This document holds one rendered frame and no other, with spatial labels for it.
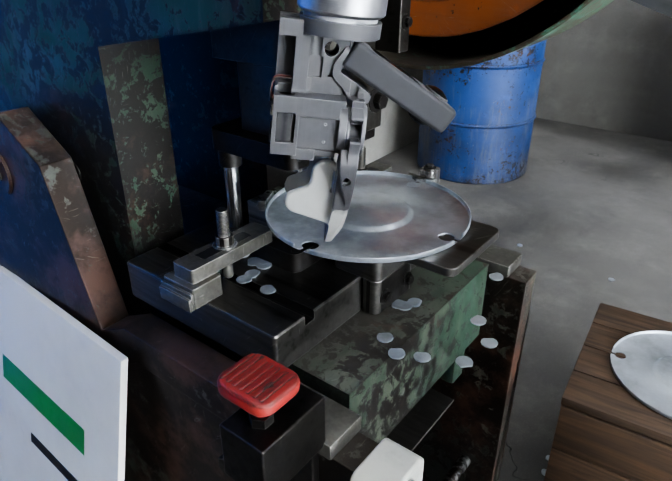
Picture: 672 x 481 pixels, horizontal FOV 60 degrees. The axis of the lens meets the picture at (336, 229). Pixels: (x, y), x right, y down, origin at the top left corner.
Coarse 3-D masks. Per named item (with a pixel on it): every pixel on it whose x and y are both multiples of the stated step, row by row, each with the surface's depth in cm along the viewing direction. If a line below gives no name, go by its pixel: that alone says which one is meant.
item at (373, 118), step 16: (240, 64) 78; (240, 80) 79; (256, 80) 78; (240, 96) 81; (256, 96) 79; (384, 96) 79; (256, 112) 80; (368, 112) 79; (256, 128) 81; (368, 128) 80
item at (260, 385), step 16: (240, 368) 57; (256, 368) 57; (272, 368) 57; (288, 368) 57; (224, 384) 55; (240, 384) 55; (256, 384) 55; (272, 384) 55; (288, 384) 55; (240, 400) 54; (256, 400) 53; (272, 400) 53; (288, 400) 55; (256, 416) 53
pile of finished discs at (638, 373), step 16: (640, 336) 128; (656, 336) 128; (624, 352) 123; (640, 352) 123; (656, 352) 123; (624, 368) 118; (640, 368) 118; (656, 368) 118; (624, 384) 113; (640, 384) 114; (656, 384) 114; (640, 400) 110; (656, 400) 110
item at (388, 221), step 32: (384, 192) 90; (416, 192) 90; (448, 192) 90; (288, 224) 80; (320, 224) 80; (352, 224) 79; (384, 224) 79; (416, 224) 80; (448, 224) 80; (320, 256) 72; (352, 256) 72; (384, 256) 72; (416, 256) 72
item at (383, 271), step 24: (456, 240) 76; (480, 240) 76; (336, 264) 85; (360, 264) 82; (384, 264) 81; (408, 264) 87; (432, 264) 71; (456, 264) 71; (384, 288) 83; (408, 288) 90
